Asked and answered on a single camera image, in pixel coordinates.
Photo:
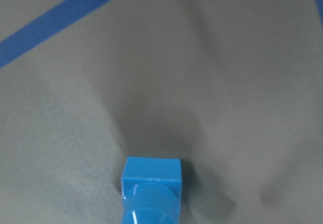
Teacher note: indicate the small blue toy block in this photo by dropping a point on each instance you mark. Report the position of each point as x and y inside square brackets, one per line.
[151, 190]

